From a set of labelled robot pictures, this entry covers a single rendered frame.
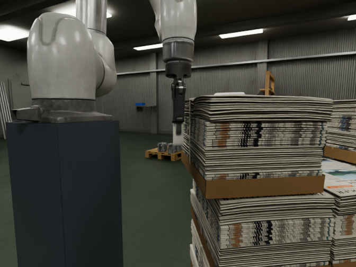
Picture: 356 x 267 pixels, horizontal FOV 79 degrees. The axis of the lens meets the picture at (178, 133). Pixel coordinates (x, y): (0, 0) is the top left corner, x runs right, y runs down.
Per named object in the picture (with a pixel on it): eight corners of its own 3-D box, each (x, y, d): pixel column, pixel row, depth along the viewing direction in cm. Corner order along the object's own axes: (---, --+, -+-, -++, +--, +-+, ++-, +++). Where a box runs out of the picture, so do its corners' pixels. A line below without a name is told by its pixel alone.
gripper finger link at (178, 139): (183, 122, 65) (183, 122, 64) (183, 145, 65) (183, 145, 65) (172, 122, 64) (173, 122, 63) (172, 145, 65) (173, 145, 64)
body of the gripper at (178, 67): (194, 60, 59) (193, 95, 60) (188, 66, 67) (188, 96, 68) (166, 59, 58) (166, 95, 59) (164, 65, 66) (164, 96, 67)
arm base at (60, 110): (-8, 122, 52) (-10, 99, 52) (72, 118, 72) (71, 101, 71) (39, 124, 44) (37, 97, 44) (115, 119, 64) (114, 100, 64)
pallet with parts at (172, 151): (177, 161, 433) (177, 145, 430) (144, 157, 467) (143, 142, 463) (197, 151, 535) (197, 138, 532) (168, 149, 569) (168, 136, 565)
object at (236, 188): (190, 176, 63) (190, 161, 62) (283, 172, 67) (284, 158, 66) (204, 199, 47) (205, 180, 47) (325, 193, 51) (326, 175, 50)
